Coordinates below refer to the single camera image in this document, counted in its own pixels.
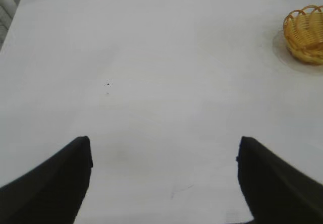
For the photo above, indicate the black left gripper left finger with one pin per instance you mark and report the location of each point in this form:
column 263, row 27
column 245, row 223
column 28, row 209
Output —
column 50, row 188

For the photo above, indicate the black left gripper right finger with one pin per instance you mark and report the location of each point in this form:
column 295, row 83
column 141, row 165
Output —
column 277, row 191

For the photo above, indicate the yellow woven wicker basket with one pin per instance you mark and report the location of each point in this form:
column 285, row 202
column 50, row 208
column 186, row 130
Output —
column 305, row 32

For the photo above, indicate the grey ribbed background panel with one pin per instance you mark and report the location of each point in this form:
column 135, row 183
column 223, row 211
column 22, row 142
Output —
column 7, row 2

